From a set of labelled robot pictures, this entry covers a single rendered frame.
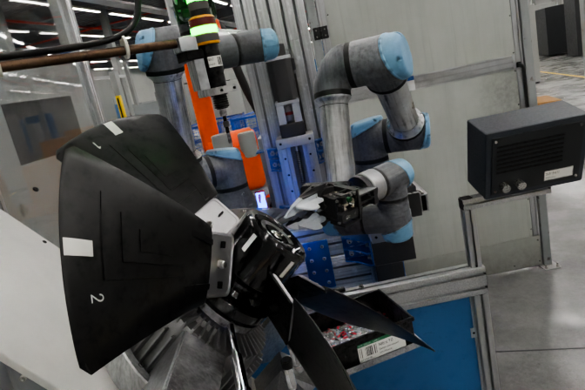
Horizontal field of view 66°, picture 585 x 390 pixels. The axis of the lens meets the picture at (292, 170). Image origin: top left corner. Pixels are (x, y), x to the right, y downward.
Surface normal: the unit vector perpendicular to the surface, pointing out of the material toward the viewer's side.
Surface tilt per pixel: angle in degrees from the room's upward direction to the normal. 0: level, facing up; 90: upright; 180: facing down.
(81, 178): 69
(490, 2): 90
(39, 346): 50
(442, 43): 89
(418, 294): 90
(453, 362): 90
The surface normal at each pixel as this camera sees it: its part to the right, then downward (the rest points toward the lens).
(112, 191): 0.82, -0.40
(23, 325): 0.62, -0.77
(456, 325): 0.04, 0.20
